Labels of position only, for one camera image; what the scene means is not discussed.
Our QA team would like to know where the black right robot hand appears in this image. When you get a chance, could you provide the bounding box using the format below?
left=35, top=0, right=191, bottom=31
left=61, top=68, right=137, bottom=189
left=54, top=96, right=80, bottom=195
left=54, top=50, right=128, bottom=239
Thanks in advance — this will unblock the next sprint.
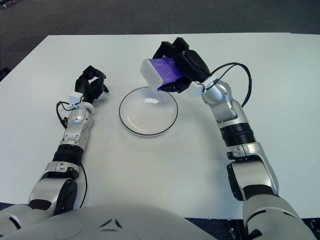
left=152, top=37, right=213, bottom=95

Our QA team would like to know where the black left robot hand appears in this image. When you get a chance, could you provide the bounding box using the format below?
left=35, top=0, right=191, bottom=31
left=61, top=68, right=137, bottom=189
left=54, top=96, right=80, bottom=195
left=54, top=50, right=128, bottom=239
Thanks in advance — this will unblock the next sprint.
left=74, top=65, right=110, bottom=104

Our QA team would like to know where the purple tissue paper pack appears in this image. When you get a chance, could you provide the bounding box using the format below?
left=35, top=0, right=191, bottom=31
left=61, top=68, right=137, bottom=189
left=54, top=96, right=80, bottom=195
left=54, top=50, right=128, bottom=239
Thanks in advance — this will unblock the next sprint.
left=140, top=56, right=185, bottom=92

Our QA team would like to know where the white plate with black rim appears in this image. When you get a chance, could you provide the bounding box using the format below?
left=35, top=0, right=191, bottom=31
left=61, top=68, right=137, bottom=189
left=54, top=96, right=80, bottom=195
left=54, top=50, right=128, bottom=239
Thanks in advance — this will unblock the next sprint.
left=118, top=86, right=179, bottom=137

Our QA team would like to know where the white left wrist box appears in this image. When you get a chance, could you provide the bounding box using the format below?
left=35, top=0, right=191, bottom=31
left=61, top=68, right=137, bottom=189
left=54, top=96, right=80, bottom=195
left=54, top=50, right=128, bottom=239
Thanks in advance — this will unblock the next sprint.
left=67, top=92, right=85, bottom=108

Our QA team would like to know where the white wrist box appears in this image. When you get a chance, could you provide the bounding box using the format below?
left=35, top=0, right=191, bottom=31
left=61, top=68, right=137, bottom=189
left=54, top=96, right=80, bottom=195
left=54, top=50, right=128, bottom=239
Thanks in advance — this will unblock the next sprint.
left=187, top=82, right=206, bottom=97
left=67, top=92, right=85, bottom=108

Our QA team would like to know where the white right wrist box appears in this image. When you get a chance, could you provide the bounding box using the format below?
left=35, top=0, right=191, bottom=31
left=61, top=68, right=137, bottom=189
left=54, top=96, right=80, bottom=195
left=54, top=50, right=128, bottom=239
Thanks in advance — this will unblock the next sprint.
left=187, top=82, right=206, bottom=97

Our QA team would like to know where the dark object beside table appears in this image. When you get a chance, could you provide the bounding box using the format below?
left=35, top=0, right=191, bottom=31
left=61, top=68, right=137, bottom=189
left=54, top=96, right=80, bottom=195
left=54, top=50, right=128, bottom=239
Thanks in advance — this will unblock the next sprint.
left=0, top=66, right=10, bottom=82

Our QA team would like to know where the grey robot torso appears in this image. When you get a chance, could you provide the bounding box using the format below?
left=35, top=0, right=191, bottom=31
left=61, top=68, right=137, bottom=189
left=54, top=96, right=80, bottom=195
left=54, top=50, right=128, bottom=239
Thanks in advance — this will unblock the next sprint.
left=14, top=204, right=226, bottom=240

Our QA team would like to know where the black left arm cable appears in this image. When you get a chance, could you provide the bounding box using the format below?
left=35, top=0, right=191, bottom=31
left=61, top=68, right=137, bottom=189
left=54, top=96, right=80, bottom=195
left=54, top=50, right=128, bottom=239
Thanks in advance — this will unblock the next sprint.
left=55, top=100, right=88, bottom=208

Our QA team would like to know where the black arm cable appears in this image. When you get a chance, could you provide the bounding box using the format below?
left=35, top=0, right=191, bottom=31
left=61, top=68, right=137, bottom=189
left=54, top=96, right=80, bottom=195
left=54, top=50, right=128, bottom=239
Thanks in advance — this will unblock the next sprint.
left=55, top=100, right=88, bottom=208
left=207, top=62, right=253, bottom=109

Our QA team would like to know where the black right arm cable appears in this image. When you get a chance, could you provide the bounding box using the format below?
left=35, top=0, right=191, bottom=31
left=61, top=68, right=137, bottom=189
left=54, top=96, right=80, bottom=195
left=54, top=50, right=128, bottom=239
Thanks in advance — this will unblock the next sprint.
left=207, top=62, right=253, bottom=109

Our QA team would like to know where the black table bracket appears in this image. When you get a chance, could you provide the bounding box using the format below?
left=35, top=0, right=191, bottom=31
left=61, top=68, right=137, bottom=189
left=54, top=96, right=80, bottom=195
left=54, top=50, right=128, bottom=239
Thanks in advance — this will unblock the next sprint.
left=227, top=219, right=242, bottom=240

